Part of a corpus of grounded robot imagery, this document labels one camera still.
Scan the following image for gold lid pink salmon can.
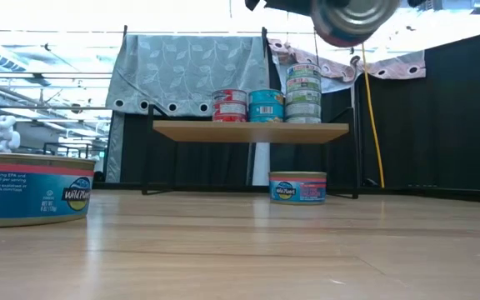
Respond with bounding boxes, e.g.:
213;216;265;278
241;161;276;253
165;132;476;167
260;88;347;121
0;152;97;229
268;171;328;205
310;0;402;48

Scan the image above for wooden shelf black metal legs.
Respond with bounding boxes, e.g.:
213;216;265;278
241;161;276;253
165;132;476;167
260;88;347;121
141;103;361;200

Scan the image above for pink curtain with eyelets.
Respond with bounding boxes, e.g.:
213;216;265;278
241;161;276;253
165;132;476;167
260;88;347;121
267;38;428;96

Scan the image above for black curtain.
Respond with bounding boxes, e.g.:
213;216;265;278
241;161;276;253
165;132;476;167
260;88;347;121
118;110;266;187
269;27;480;193

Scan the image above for grey leaf pattern curtain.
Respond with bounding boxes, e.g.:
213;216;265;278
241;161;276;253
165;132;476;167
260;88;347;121
105;33;271;118

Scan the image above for white curtain strip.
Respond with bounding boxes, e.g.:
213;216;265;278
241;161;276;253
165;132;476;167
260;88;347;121
252;108;272;188

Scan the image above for white robot figure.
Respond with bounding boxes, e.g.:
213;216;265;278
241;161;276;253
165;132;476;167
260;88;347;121
0;115;22;153

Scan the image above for yellow cable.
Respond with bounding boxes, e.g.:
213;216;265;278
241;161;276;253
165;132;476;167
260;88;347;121
360;41;386;189

